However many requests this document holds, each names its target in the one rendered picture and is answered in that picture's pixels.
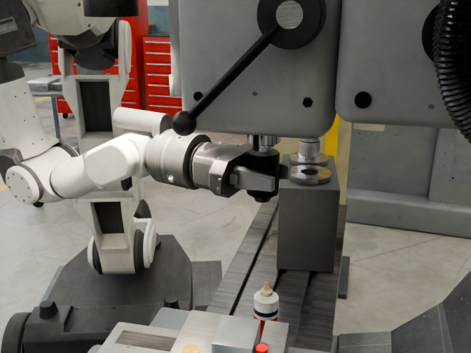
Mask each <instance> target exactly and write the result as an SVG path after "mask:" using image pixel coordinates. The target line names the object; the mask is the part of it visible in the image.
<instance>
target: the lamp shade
mask: <svg viewBox="0 0 471 353"><path fill-rule="evenodd" d="M83 12H84V16H85V17H97V18H114V17H134V16H139V0H83Z"/></svg>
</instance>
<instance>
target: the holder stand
mask: <svg viewBox="0 0 471 353"><path fill-rule="evenodd" d="M282 163H285V164H287V165H290V166H291V172H290V178H289V179H288V180H286V179H280V185H279V197H278V238H277V259H276V268H277V269H286V270H306V271H317V272H333V271H334V261H335V253H336V236H337V227H338V217H339V201H340V192H341V191H340V187H339V180H338V176H337V172H336V165H335V161H334V156H332V155H326V154H323V153H320V157H319V158H318V159H317V160H304V159H301V158H300V157H299V152H298V151H297V152H294V153H291V154H283V157H282Z"/></svg>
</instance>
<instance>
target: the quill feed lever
mask: <svg viewBox="0 0 471 353"><path fill-rule="evenodd" d="M326 16H327V8H326V3H325V0H260V1H259V4H258V8H257V22H258V26H259V29H260V31H261V33H262V34H263V35H262V36H261V37H260V38H259V39H258V40H257V41H256V42H255V43H254V44H253V45H252V46H251V47H250V49H249V50H248V51H247V52H246V53H245V54H244V55H243V56H242V57H241V58H240V59H239V60H238V61H237V62H236V63H235V64H234V65H233V66H232V67H231V68H230V69H229V70H228V71H227V72H226V73H225V74H224V75H223V76H222V77H221V78H220V79H219V80H218V81H217V82H216V83H215V84H214V85H213V86H212V87H211V88H210V89H209V91H208V92H207V93H206V94H205V95H204V96H203V97H202V98H201V99H200V100H199V101H198V102H197V103H196V104H195V105H194V106H193V107H192V108H191V109H190V110H189V111H179V112H177V113H176V114H175V115H174V116H173V117H172V120H171V126H172V129H173V131H174V132H175V133H176V134H178V135H180V136H184V137H185V136H189V135H190V134H192V133H193V132H194V131H195V129H196V126H197V121H196V119H197V117H198V116H199V115H200V114H201V113H202V112H203V111H204V110H205V109H206V108H207V107H208V106H209V105H210V104H211V103H212V102H213V101H214V100H215V99H216V98H217V97H218V96H219V95H220V94H221V93H222V92H223V91H224V90H225V89H226V88H227V87H228V86H229V85H230V84H231V83H232V82H233V81H234V80H235V79H236V78H237V77H238V76H239V75H240V74H241V73H242V72H243V71H244V70H245V69H246V68H247V66H248V65H249V64H250V63H251V62H252V61H253V60H254V59H255V58H256V57H257V56H258V55H259V54H260V53H261V52H262V51H263V50H264V49H265V48H266V47H267V46H268V45H269V44H270V43H271V44H272V45H274V46H276V47H278V48H282V49H285V50H294V49H298V48H302V47H304V46H306V45H308V44H309V43H310V42H311V41H313V40H314V39H315V38H316V37H317V36H318V35H319V33H320V32H321V31H322V28H323V27H324V25H325V20H326Z"/></svg>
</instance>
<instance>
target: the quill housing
mask: <svg viewBox="0 0 471 353"><path fill-rule="evenodd" d="M259 1H260V0H178V4H179V40H180V57H181V76H182V110H183V111H189V110H190V109H191V108H192V107H193V106H194V105H195V104H196V103H197V102H198V101H199V100H200V99H201V98H202V97H203V96H204V95H205V94H206V93H207V92H208V91H209V89H210V88H211V87H212V86H213V85H214V84H215V83H216V82H217V81H218V80H219V79H220V78H221V77H222V76H223V75H224V74H225V73H226V72H227V71H228V70H229V69H230V68H231V67H232V66H233V65H234V64H235V63H236V62H237V61H238V60H239V59H240V58H241V57H242V56H243V55H244V54H245V53H246V52H247V51H248V50H249V49H250V47H251V46H252V45H253V44H254V43H255V42H256V41H257V40H258V39H259V38H260V37H261V36H262V35H263V34H262V33H261V31H260V29H259V26H258V22H257V8H258V4H259ZM325 3H326V8H327V16H326V20H325V25H324V27H323V28H322V31H321V32H320V33H319V35H318V36H317V37H316V38H315V39H314V40H313V41H311V42H310V43H309V44H308V45H306V46H304V47H302V48H298V49H294V50H285V49H282V48H278V47H276V46H274V45H272V44H271V43H270V44H269V45H268V46H267V47H266V48H265V49H264V50H263V51H262V52H261V53H260V54H259V55H258V56H257V57H256V58H255V59H254V60H253V61H252V62H251V63H250V64H249V65H248V66H247V68H246V69H245V70H244V71H243V72H242V73H241V74H240V75H239V76H238V77H237V78H236V79H235V80H234V81H233V82H232V83H231V84H230V85H229V86H228V87H227V88H226V89H225V90H224V91H223V92H222V93H221V94H220V95H219V96H218V97H217V98H216V99H215V100H214V101H213V102H212V103H211V104H210V105H209V106H208V107H207V108H206V109H205V110H204V111H203V112H202V113H201V114H200V115H199V116H198V117H197V119H196V121H197V126H196V130H200V131H203V132H220V133H231V134H250V135H261V136H271V137H290V138H300V139H316V138H318V137H321V136H323V135H324V134H326V133H327V132H328V131H330V129H331V127H332V125H333V124H334V120H335V117H336V113H337V112H336V109H335V96H336V77H337V67H338V57H339V38H340V28H341V9H342V0H325Z"/></svg>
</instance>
